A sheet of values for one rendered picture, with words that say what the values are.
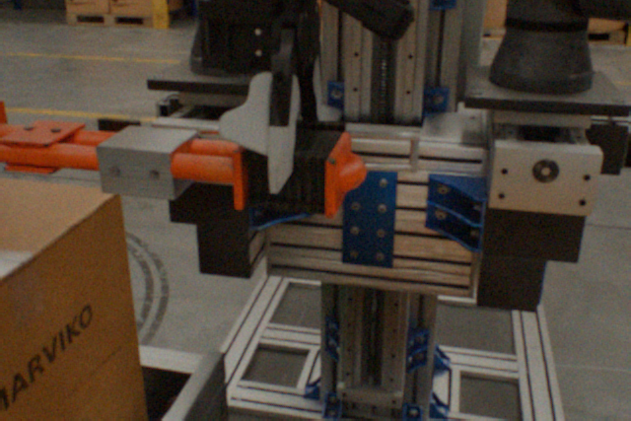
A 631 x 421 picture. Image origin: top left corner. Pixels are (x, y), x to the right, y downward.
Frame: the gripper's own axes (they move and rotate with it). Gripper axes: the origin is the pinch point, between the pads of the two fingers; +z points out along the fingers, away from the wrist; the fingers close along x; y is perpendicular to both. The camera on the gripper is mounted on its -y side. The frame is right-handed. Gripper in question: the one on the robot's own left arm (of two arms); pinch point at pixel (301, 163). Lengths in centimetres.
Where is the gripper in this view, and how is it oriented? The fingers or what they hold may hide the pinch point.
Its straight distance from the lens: 56.5
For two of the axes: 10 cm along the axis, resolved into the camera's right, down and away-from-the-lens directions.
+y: -9.8, -0.8, 2.0
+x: -2.2, 3.7, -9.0
